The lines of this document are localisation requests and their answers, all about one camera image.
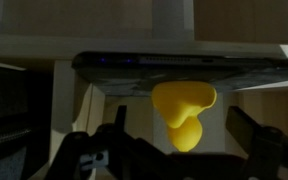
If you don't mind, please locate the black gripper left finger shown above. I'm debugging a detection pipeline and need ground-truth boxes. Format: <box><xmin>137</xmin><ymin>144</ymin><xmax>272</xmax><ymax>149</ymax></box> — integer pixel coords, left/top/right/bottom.
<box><xmin>47</xmin><ymin>105</ymin><xmax>165</xmax><ymax>180</ymax></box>

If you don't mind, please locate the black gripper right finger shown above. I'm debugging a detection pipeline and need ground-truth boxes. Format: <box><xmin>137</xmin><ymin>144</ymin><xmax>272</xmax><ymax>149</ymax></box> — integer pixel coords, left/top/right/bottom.
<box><xmin>225</xmin><ymin>106</ymin><xmax>288</xmax><ymax>180</ymax></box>

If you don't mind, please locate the yellow rubber duck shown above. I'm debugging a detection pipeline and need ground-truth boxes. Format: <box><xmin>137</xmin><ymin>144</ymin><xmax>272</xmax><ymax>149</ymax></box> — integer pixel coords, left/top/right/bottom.
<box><xmin>151</xmin><ymin>81</ymin><xmax>217</xmax><ymax>152</ymax></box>

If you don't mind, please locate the wooden shelf cabinet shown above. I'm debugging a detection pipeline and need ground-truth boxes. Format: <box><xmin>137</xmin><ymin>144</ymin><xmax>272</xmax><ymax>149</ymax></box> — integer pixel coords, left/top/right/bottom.
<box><xmin>0</xmin><ymin>0</ymin><xmax>288</xmax><ymax>179</ymax></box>

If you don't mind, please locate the black bag on shelf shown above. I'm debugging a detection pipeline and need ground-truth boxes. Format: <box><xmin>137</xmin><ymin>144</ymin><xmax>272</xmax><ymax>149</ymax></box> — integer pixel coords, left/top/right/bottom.
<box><xmin>0</xmin><ymin>67</ymin><xmax>53</xmax><ymax>180</ymax></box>

